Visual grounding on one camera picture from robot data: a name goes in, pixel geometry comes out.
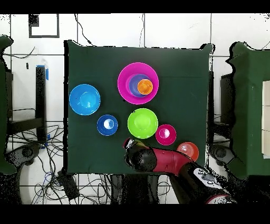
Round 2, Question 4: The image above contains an orange cup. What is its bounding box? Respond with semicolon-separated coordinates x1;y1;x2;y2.
137;79;154;95

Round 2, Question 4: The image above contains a small light blue bowl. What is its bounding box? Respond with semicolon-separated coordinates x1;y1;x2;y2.
126;73;154;98

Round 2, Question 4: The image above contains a large pink bowl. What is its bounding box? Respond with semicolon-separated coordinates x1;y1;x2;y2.
117;62;160;105

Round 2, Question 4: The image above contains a lime green bowl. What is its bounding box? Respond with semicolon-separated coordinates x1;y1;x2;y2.
127;108;159;139

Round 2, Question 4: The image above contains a dark blue bowl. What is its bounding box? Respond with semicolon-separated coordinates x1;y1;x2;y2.
97;114;119;136

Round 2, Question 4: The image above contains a dark green tablecloth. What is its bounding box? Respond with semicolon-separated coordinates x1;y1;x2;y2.
63;40;215;177

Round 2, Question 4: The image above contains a small pink bowl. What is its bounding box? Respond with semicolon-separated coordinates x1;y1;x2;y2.
155;124;177;146

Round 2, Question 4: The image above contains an orange bowl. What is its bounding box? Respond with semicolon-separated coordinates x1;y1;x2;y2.
176;142;199;162

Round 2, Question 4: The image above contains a large light blue bowl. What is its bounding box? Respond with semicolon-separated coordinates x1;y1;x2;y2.
69;83;101;116

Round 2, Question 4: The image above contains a black power brick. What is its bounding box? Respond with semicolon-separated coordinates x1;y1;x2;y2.
57;171;80;200

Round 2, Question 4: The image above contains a black stand with blue tape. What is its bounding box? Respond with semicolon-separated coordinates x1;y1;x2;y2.
6;64;50;150

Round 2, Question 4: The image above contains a green cloth covered side table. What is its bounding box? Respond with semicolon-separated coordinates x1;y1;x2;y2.
0;34;17;175
225;42;270;179

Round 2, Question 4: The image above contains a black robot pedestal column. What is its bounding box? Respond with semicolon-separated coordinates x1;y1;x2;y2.
110;174;160;204

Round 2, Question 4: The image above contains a tangle of black cables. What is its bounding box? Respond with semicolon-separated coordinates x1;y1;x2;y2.
8;124;111;204

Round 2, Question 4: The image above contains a black pedestal foot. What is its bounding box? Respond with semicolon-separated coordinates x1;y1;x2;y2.
5;143;42;167
209;143;236;166

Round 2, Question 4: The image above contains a black floor cable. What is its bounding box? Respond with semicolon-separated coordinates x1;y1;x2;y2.
73;14;94;46

